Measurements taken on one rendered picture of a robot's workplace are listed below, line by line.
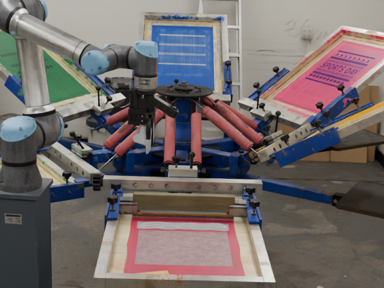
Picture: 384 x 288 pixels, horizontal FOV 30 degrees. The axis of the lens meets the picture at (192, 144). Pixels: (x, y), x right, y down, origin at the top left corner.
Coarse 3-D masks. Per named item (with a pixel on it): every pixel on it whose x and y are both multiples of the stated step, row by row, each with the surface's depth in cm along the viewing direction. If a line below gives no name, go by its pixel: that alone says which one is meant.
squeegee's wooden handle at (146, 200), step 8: (136, 192) 286; (144, 192) 286; (136, 200) 284; (144, 200) 284; (152, 200) 285; (160, 200) 285; (168, 200) 285; (176, 200) 285; (184, 200) 285; (192, 200) 285; (200, 200) 285; (208, 200) 285; (216, 200) 285; (224, 200) 285; (232, 200) 285; (144, 208) 285; (152, 208) 285; (160, 208) 286; (168, 208) 286; (176, 208) 286; (184, 208) 286; (192, 208) 286; (200, 208) 286; (208, 208) 286; (216, 208) 286; (224, 208) 286
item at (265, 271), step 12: (108, 228) 267; (252, 228) 272; (108, 240) 257; (252, 240) 265; (108, 252) 247; (264, 252) 252; (108, 264) 239; (264, 264) 243; (96, 276) 229; (108, 276) 230; (120, 276) 230; (132, 276) 230; (144, 276) 231; (156, 276) 231; (168, 276) 231; (180, 276) 232; (192, 276) 232; (204, 276) 232; (216, 276) 233; (228, 276) 233; (240, 276) 233; (264, 276) 234
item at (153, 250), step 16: (128, 240) 266; (144, 240) 266; (160, 240) 267; (176, 240) 268; (128, 256) 253; (144, 256) 253; (160, 256) 254; (176, 256) 254; (128, 272) 241; (144, 272) 241; (176, 272) 242
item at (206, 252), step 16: (192, 240) 268; (208, 240) 269; (224, 240) 269; (192, 256) 255; (208, 256) 255; (224, 256) 256; (192, 272) 243; (208, 272) 243; (224, 272) 243; (240, 272) 244
